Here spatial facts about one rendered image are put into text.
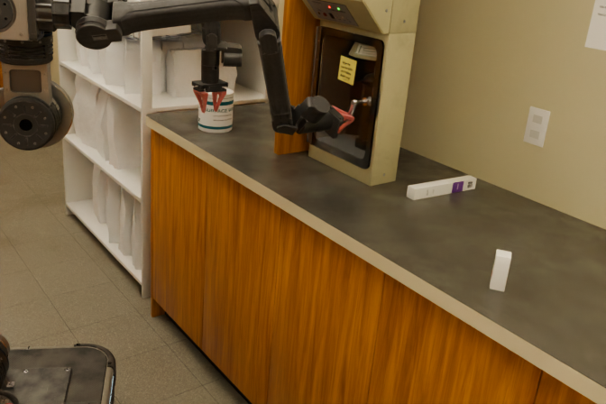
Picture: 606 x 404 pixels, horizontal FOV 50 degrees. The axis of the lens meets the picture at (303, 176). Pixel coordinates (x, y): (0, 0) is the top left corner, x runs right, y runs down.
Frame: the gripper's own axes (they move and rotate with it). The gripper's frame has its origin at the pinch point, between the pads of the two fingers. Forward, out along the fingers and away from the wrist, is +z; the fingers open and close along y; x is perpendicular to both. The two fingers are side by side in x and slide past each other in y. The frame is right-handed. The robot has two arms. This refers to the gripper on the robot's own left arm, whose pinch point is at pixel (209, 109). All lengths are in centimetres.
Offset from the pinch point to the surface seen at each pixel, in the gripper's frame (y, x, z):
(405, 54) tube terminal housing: 40, -45, -24
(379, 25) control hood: 28, -46, -33
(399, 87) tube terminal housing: 40, -45, -14
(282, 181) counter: 9.0, -30.4, 16.3
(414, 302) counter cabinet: 5, -92, 25
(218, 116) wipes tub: 16.1, 21.9, 9.7
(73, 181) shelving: 11, 179, 89
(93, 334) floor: -24, 55, 109
